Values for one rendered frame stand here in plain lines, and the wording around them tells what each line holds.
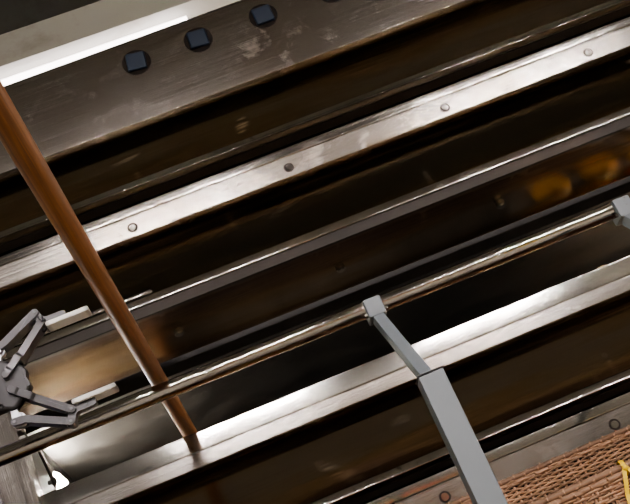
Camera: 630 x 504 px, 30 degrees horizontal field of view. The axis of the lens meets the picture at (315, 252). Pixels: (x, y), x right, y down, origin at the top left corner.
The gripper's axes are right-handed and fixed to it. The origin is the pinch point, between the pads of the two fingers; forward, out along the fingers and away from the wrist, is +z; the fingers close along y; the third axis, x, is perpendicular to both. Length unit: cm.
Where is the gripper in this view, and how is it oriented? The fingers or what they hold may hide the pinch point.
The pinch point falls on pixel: (96, 350)
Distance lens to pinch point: 188.2
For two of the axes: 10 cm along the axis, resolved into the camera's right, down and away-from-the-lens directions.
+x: -0.5, -3.9, -9.2
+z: 9.2, -3.7, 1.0
